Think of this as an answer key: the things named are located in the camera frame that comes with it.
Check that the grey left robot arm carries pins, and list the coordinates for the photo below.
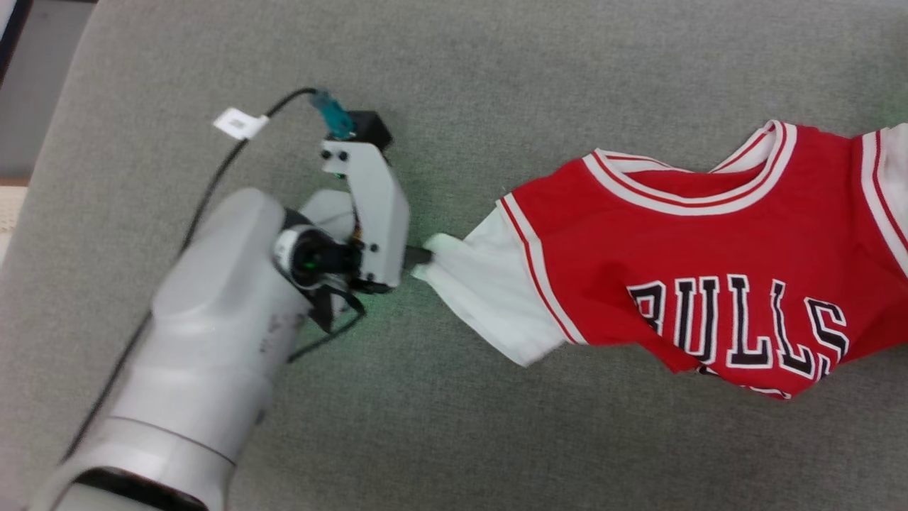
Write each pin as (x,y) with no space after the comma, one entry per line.
(198,355)

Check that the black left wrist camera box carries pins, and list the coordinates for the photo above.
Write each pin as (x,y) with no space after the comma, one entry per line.
(370,131)

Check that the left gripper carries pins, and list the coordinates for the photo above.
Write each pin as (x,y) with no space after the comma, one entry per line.
(323,259)

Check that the red Bulls basketball jersey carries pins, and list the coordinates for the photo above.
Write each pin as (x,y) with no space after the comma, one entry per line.
(674,255)

